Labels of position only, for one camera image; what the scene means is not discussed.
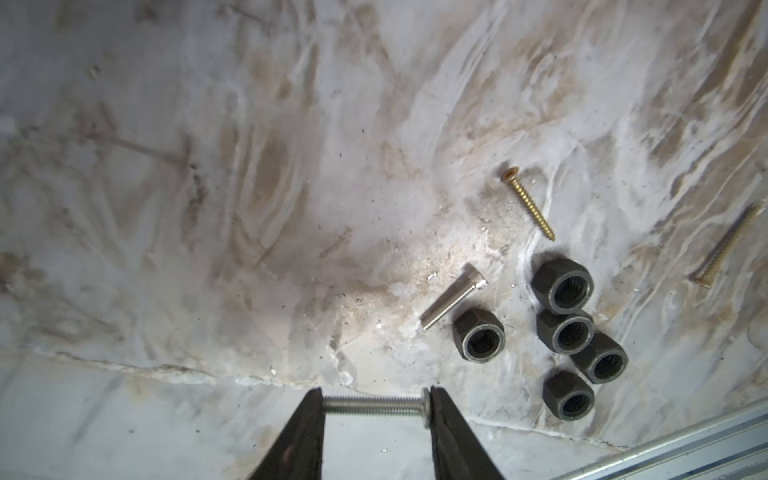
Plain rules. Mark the small silver screw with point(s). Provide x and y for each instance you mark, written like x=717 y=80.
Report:
x=409 y=406
x=470 y=280

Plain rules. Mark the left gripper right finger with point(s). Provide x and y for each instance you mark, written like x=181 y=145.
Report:
x=456 y=451

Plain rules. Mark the brass wood screw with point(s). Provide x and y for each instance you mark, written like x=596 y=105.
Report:
x=510 y=177
x=705 y=276

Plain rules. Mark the black hex nut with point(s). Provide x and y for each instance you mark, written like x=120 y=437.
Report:
x=602 y=360
x=562 y=286
x=566 y=334
x=567 y=396
x=479 y=335

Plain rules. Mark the aluminium mounting rail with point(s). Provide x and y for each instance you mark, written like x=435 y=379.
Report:
x=730 y=446

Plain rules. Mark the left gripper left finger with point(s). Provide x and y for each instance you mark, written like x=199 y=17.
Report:
x=297 y=453

